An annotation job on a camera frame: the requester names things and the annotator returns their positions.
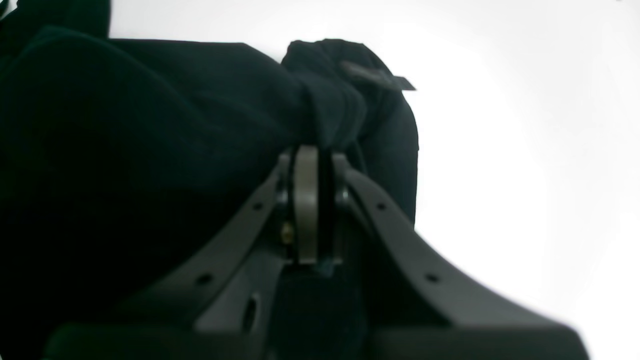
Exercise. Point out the black T-shirt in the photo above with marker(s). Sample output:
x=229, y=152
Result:
x=121, y=157

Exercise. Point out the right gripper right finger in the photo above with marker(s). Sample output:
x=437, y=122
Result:
x=421, y=307

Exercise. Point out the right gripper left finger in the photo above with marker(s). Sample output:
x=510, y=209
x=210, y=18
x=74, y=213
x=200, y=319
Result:
x=218, y=304

